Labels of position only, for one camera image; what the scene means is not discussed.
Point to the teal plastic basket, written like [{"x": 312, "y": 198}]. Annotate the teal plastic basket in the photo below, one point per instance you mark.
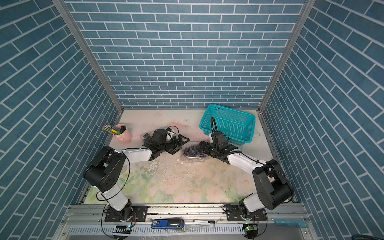
[{"x": 237, "y": 125}]

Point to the clear clamshell container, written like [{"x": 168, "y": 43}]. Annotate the clear clamshell container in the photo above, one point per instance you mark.
[
  {"x": 199, "y": 149},
  {"x": 153, "y": 142}
]

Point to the pink pen cup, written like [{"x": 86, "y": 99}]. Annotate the pink pen cup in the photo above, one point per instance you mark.
[{"x": 125, "y": 136}]

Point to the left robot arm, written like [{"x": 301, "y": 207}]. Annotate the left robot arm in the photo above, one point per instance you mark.
[{"x": 105, "y": 169}]

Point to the black grape bunch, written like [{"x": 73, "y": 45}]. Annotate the black grape bunch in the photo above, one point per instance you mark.
[{"x": 191, "y": 152}]

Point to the black marker pen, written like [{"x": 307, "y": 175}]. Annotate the black marker pen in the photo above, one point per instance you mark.
[{"x": 204, "y": 221}]

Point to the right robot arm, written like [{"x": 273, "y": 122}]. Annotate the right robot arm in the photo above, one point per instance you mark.
[{"x": 273, "y": 187}]

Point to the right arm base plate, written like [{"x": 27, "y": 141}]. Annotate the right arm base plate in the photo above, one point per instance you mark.
[{"x": 236, "y": 213}]

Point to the aluminium front rail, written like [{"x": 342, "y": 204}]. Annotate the aluminium front rail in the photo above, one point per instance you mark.
[{"x": 86, "y": 222}]

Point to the teal metal bracket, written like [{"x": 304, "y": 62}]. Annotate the teal metal bracket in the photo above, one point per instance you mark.
[{"x": 291, "y": 223}]

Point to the blue black handheld device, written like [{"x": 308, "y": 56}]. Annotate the blue black handheld device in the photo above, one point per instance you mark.
[{"x": 168, "y": 224}]

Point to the coloured pens bundle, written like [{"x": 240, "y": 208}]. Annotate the coloured pens bundle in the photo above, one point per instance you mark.
[{"x": 111, "y": 129}]

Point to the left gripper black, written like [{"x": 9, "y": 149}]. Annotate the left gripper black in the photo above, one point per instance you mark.
[{"x": 176, "y": 146}]

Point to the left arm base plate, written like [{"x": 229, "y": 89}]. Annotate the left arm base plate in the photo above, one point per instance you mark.
[{"x": 128, "y": 214}]

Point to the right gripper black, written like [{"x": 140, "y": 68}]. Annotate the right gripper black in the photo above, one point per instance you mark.
[{"x": 203, "y": 143}]

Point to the dark grape bunch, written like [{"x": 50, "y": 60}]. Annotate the dark grape bunch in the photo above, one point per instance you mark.
[{"x": 147, "y": 139}]

